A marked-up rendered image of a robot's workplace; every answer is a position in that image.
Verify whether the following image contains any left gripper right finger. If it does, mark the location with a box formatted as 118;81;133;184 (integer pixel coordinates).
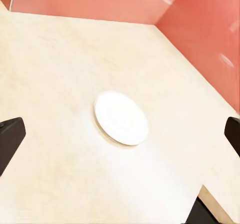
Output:
224;117;240;157

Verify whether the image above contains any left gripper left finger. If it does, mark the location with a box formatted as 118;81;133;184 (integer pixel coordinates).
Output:
0;117;26;177

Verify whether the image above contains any saucer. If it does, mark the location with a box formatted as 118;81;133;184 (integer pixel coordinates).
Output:
94;92;148;146

